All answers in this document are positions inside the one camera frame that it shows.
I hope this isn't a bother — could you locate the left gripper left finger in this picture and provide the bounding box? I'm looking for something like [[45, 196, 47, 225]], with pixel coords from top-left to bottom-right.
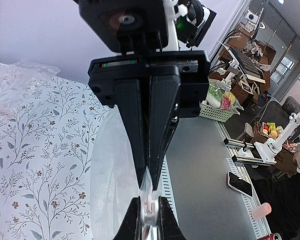
[[113, 197, 142, 240]]

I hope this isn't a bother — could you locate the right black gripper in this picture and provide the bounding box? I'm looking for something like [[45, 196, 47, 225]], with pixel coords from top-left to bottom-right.
[[88, 50, 211, 191]]

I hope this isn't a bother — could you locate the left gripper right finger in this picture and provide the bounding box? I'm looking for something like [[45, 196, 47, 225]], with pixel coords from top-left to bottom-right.
[[157, 196, 186, 240]]

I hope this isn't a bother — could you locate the clear zip top bag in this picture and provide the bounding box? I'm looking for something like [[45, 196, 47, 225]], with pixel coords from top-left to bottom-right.
[[89, 107, 150, 240]]

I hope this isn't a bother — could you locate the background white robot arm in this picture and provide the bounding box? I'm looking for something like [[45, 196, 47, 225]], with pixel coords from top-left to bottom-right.
[[114, 112, 300, 240]]

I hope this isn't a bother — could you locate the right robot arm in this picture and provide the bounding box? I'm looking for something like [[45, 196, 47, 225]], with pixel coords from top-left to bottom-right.
[[77, 0, 216, 190]]

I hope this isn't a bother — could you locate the right rear clear bag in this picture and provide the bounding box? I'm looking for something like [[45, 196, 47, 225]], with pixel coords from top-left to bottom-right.
[[0, 61, 61, 114]]

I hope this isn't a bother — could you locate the background basket of toys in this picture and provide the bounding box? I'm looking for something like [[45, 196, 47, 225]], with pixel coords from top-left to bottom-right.
[[199, 79, 244, 123]]

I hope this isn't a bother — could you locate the pink smartphone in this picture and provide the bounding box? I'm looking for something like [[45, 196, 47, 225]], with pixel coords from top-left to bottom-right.
[[227, 172, 253, 198]]

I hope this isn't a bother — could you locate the pink hair roller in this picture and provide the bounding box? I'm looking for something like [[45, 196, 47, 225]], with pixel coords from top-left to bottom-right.
[[251, 202, 272, 221]]

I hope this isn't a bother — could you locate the floral table mat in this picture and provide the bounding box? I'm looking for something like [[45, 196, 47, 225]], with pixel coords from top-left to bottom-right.
[[0, 77, 109, 240]]

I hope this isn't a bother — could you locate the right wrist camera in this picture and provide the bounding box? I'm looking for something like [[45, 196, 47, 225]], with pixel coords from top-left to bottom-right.
[[76, 0, 169, 55]]

